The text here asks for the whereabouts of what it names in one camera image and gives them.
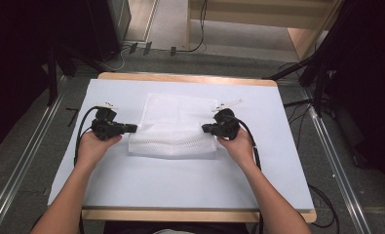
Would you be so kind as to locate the black cabinet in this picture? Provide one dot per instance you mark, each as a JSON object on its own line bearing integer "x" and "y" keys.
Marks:
{"x": 105, "y": 29}

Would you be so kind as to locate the black tripod stand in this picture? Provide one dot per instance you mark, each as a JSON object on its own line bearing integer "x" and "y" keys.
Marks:
{"x": 318, "y": 91}

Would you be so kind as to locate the person's left hand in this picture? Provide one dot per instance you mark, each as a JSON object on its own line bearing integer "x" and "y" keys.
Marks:
{"x": 92, "y": 149}

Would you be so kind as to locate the person's right hand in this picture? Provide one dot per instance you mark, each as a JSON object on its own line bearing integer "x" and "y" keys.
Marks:
{"x": 238, "y": 149}

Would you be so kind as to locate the black metal stand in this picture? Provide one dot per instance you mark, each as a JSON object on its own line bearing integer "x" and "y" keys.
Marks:
{"x": 52, "y": 81}

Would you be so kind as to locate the small black floor block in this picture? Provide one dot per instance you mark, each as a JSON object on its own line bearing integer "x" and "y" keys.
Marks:
{"x": 133, "y": 47}
{"x": 173, "y": 51}
{"x": 147, "y": 48}

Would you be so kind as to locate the metal floor rail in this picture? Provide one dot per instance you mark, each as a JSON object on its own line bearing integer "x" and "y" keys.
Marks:
{"x": 24, "y": 149}
{"x": 338, "y": 162}

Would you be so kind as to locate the person's dark clothing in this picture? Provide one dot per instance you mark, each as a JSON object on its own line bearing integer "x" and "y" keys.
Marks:
{"x": 180, "y": 228}

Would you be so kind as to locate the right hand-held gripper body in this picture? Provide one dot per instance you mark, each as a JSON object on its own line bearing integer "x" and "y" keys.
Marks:
{"x": 227, "y": 125}

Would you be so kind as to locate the white mesh laundry bag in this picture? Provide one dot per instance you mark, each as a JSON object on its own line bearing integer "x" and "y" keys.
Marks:
{"x": 172, "y": 126}

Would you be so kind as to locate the dark curtain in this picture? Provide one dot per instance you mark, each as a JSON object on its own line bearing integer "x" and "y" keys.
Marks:
{"x": 11, "y": 65}

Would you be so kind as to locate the wooden table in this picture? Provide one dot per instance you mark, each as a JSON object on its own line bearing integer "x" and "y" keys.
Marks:
{"x": 186, "y": 215}

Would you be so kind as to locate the light wooden shelf unit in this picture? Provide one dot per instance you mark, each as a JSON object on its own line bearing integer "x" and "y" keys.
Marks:
{"x": 255, "y": 13}

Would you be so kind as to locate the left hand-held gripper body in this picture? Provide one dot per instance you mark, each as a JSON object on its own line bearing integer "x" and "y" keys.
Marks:
{"x": 105, "y": 126}

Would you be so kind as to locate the white table mat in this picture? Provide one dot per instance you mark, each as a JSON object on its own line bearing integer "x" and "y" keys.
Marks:
{"x": 167, "y": 182}

